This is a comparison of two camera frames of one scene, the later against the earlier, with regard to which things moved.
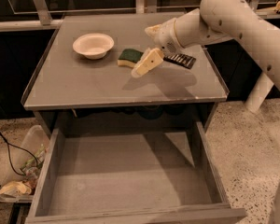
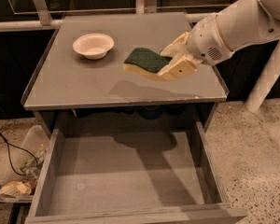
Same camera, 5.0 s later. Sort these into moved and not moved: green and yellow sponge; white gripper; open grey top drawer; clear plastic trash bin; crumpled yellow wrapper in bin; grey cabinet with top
Moved: white gripper; green and yellow sponge
Not moved: open grey top drawer; grey cabinet with top; crumpled yellow wrapper in bin; clear plastic trash bin
